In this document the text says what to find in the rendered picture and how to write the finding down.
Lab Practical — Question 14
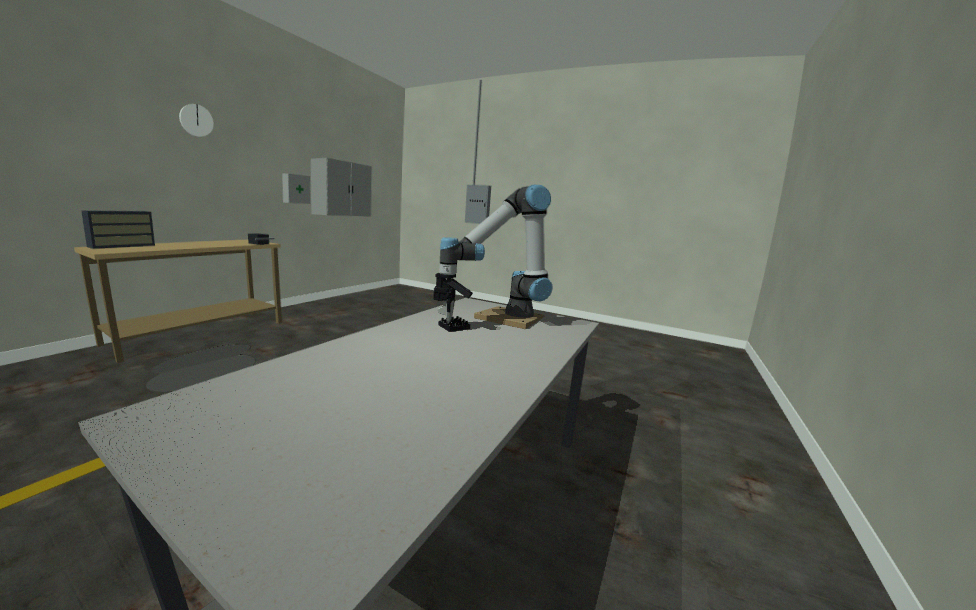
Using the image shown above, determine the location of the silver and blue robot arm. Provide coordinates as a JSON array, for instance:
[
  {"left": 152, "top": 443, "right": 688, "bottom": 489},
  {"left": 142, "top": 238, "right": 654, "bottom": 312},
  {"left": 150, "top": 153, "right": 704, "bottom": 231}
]
[{"left": 439, "top": 184, "right": 552, "bottom": 318}]

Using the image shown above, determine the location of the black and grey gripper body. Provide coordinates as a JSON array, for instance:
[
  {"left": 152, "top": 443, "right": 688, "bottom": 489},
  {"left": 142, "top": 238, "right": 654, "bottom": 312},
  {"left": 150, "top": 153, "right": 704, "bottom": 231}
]
[{"left": 433, "top": 273, "right": 456, "bottom": 302}]

